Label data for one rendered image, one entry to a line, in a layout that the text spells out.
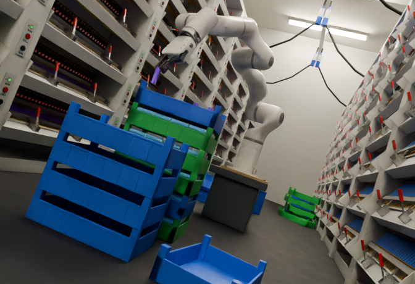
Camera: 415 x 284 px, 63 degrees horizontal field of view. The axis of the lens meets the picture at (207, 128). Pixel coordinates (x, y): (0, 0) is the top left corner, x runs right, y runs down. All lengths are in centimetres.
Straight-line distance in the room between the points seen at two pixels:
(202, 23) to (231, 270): 87
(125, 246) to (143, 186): 15
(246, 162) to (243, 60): 57
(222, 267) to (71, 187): 49
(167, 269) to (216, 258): 30
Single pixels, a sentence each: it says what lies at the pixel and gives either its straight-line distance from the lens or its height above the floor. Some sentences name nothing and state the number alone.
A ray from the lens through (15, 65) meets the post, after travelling 130.
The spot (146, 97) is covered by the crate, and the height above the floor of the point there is 43.
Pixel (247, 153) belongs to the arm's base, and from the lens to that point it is 191.
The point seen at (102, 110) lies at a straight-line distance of 172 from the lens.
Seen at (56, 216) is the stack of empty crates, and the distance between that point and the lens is 96.
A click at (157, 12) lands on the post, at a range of 194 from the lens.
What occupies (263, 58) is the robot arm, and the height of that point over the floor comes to 83.
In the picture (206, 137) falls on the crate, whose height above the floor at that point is 37.
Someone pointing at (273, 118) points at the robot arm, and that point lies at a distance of 190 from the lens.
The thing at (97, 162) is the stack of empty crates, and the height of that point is 20.
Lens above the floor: 30
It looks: 5 degrees up
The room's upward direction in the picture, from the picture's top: 20 degrees clockwise
